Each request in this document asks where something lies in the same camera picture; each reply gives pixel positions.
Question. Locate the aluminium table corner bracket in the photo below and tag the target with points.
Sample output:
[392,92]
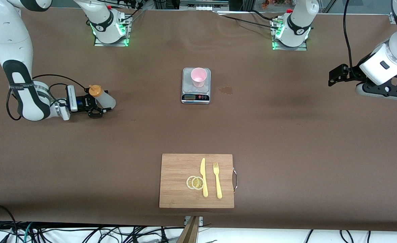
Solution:
[392,18]

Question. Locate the clear sauce bottle orange cap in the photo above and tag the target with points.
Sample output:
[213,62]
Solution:
[104,98]

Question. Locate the pink plastic cup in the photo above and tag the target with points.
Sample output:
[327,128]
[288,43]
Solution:
[198,79]

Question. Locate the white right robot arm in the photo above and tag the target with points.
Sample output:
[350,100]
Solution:
[12,37]

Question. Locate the brown table cover sheet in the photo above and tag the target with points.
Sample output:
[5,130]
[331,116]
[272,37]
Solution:
[83,152]

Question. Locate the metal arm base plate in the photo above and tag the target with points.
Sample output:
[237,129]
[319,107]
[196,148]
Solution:
[299,48]
[99,43]

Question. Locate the small metal bracket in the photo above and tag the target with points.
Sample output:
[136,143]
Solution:
[201,221]

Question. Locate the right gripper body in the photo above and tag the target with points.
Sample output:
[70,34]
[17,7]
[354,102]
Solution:
[83,103]

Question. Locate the lemon slice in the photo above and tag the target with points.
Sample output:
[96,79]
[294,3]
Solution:
[197,183]
[188,182]

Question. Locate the yellow plastic knife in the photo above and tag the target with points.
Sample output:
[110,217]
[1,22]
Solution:
[205,189]

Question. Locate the white power strip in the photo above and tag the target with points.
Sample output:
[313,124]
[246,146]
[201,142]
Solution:
[203,7]

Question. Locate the yellow plastic fork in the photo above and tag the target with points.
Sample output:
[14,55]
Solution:
[218,189]

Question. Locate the wooden beam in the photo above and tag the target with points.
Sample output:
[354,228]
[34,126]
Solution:
[190,233]

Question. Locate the wooden cutting board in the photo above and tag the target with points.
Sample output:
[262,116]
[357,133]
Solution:
[175,168]

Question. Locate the silver digital kitchen scale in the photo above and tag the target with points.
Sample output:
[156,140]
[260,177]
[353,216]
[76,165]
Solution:
[195,98]

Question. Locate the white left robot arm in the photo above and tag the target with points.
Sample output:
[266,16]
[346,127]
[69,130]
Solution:
[299,23]

